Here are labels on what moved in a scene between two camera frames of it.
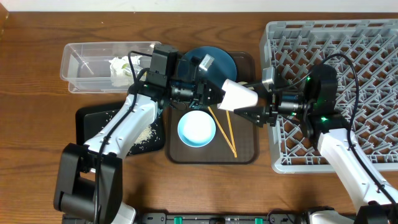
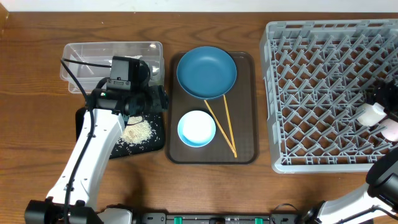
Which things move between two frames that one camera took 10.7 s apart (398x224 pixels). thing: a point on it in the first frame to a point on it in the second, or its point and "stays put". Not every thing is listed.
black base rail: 272,217 stays put
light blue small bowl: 196,129 stays put
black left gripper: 204,89 to 159,102
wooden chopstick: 222,130 stays put
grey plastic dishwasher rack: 364,55 stays put
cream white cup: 237,96 to 368,114
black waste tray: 91,118 stays put
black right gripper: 271,108 to 388,96
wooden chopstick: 236,156 stays put
